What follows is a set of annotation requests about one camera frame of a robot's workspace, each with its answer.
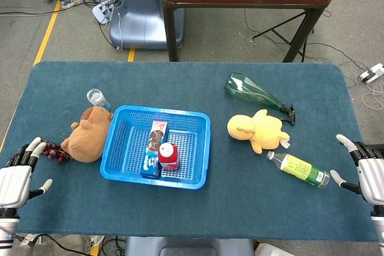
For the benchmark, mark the blue table cloth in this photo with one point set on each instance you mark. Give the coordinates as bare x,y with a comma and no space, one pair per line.
240,208

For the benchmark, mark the blue-grey mobile robot base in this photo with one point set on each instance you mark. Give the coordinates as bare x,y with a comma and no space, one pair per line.
141,13

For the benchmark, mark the red grape bunch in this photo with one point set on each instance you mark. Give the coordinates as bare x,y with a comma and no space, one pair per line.
52,151

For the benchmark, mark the clear glass jar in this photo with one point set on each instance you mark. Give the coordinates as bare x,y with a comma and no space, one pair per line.
96,97

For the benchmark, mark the white power strip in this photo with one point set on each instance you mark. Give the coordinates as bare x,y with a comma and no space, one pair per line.
373,73
102,11

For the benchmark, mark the blue pink cookie box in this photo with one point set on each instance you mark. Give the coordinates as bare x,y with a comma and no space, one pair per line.
156,136

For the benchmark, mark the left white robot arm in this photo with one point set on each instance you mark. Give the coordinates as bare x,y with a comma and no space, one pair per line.
7,226

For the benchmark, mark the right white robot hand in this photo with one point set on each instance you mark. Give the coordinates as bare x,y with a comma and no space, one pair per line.
372,175

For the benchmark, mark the red juice bottle white cap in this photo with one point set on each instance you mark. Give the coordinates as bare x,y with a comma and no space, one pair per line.
168,155

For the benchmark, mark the grey-blue robot torso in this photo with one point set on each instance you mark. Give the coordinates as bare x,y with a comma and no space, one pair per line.
186,247

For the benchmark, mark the brown capybara plush toy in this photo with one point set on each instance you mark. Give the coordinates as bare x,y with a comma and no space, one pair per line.
87,139

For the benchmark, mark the clear bottle green label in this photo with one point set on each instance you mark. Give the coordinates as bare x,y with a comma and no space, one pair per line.
300,169

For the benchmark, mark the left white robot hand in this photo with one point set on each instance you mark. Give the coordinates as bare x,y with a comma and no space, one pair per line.
13,181

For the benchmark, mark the blue plastic perforated basket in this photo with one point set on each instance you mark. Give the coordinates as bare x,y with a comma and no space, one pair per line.
126,154

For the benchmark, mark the yellow plush toy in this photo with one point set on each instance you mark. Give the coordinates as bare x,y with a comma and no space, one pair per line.
264,131

